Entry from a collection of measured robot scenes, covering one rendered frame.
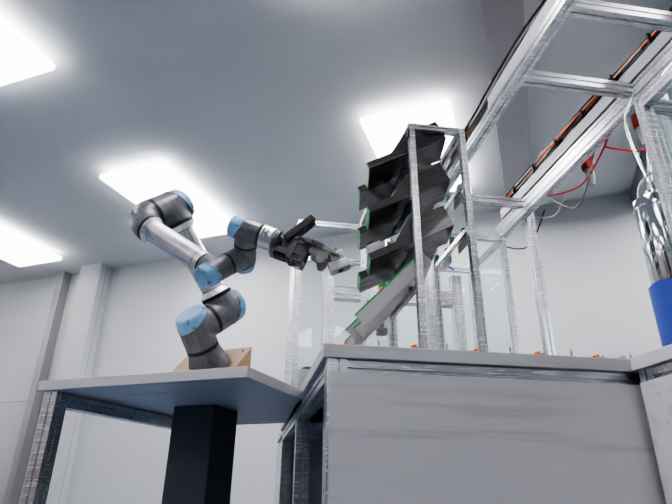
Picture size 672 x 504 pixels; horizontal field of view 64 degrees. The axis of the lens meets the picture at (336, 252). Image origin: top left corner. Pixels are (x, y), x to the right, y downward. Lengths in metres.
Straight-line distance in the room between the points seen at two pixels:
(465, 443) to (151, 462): 4.67
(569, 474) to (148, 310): 5.28
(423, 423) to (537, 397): 0.28
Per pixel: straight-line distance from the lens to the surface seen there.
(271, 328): 5.27
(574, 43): 3.56
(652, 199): 1.89
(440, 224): 1.65
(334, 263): 1.62
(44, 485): 1.83
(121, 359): 6.18
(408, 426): 1.20
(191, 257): 1.73
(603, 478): 1.37
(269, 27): 3.26
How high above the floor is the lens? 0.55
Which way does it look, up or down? 25 degrees up
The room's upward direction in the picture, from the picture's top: 1 degrees clockwise
